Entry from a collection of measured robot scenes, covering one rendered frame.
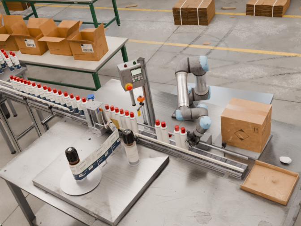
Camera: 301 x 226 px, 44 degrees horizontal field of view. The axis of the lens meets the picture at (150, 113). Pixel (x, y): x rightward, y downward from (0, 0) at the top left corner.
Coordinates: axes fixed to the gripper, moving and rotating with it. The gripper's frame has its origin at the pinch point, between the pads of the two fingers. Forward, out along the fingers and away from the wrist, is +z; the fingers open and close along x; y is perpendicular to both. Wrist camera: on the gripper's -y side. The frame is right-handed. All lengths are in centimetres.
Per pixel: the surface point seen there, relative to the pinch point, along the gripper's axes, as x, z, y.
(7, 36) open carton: -271, 146, -71
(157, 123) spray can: -28.7, 0.3, 1.9
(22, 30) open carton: -264, 141, -90
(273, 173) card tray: 57, -21, -9
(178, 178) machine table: 8.9, 7.1, 24.1
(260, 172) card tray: 50, -17, -6
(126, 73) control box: -67, -19, -2
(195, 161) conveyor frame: 10.9, 2.7, 5.9
